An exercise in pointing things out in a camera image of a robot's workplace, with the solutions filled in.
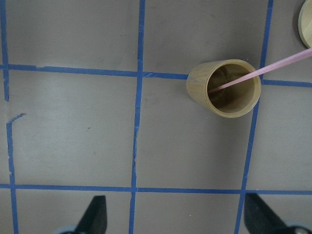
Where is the bamboo cylindrical cup holder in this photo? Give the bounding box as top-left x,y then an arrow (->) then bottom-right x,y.
186,58 -> 262,119

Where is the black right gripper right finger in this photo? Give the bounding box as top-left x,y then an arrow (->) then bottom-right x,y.
244,193 -> 293,234

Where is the pink chopstick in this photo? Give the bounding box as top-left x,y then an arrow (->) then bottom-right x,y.
208,48 -> 312,94

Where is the round wooden mug stand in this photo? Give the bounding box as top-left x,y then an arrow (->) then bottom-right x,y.
298,0 -> 312,48

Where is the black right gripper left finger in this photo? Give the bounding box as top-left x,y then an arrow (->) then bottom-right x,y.
76,195 -> 107,234

